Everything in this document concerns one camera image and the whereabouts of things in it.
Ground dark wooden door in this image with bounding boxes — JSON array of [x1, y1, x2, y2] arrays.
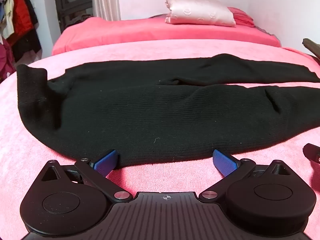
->
[[53, 0, 95, 34]]

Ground folded red blanket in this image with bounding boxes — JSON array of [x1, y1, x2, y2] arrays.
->
[[227, 6, 256, 28]]

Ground pale pink pillow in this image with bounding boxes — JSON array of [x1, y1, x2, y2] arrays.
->
[[164, 0, 237, 27]]

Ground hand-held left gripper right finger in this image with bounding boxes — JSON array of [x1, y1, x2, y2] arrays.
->
[[198, 149, 292, 203]]

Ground black knit pants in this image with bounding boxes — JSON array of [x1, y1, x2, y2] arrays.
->
[[16, 53, 320, 168]]

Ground pink fleece blanket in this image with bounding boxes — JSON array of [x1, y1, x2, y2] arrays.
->
[[0, 39, 320, 240]]

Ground dark brown object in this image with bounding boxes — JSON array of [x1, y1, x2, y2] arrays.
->
[[302, 38, 320, 64]]

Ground hanging pale yellow garment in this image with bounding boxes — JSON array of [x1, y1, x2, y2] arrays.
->
[[2, 0, 15, 38]]

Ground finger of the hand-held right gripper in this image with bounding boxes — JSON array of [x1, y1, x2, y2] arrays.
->
[[302, 143, 320, 166]]

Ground magenta cloth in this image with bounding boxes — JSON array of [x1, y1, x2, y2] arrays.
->
[[0, 38, 17, 85]]

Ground hanging red jacket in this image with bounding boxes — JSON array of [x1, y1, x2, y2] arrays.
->
[[11, 0, 34, 41]]

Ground pink bed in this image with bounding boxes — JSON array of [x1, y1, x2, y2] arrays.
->
[[51, 12, 282, 56]]

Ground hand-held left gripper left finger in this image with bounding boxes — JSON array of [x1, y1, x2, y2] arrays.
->
[[37, 149, 133, 203]]

